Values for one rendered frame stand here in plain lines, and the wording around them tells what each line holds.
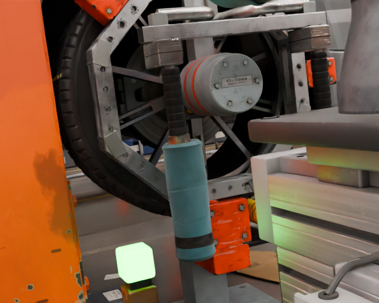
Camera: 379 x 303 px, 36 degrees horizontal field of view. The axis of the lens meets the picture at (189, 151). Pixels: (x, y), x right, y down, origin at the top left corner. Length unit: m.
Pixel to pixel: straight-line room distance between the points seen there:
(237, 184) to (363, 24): 1.01
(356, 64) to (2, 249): 0.59
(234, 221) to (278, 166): 0.84
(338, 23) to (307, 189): 1.21
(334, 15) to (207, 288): 0.82
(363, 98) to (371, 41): 0.04
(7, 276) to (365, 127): 0.62
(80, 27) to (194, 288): 0.74
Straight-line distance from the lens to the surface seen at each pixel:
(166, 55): 1.13
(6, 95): 0.86
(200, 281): 1.61
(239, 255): 1.46
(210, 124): 1.62
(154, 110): 1.46
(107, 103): 1.32
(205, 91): 1.27
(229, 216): 1.43
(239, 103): 1.27
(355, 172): 0.49
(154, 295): 0.77
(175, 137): 1.13
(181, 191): 1.25
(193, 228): 1.27
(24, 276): 0.89
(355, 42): 0.47
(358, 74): 0.45
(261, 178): 0.61
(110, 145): 1.32
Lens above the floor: 0.85
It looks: 6 degrees down
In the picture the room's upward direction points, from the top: 7 degrees counter-clockwise
